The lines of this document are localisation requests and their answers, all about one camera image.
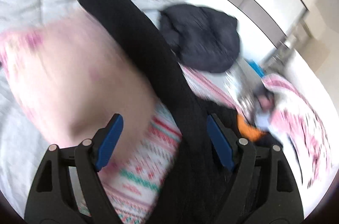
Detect pink floral pillow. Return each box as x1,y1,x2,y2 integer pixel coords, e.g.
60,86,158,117
1,8,157,162

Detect pink velvet blanket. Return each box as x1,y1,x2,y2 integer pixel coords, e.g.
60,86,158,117
261,74,332,188

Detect black quilted fleece coat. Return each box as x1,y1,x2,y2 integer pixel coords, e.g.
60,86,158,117
76,0,284,224

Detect dark navy puffer jacket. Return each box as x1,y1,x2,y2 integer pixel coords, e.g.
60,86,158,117
159,4,241,73

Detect patterned striped bed sheet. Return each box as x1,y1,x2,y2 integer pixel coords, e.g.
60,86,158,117
99,66,264,223

